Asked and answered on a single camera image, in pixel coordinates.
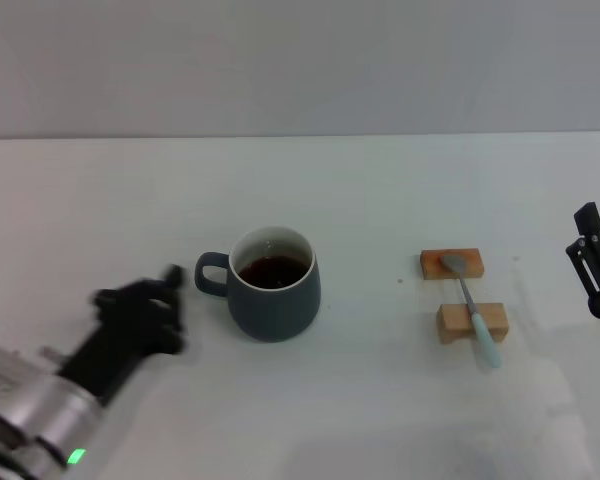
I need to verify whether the reddish stained wooden block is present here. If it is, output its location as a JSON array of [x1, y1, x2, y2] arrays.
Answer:
[[420, 248, 486, 281]]

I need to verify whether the spoon with light blue handle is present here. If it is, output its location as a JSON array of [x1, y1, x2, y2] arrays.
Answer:
[[440, 253, 502, 370]]

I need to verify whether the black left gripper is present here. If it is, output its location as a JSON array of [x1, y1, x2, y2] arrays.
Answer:
[[59, 264, 189, 406]]

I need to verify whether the pale notched wooden block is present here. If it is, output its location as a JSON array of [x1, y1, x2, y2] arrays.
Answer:
[[436, 302, 510, 346]]

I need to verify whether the dark grey ceramic cup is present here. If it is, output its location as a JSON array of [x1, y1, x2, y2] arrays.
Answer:
[[194, 225, 323, 344]]

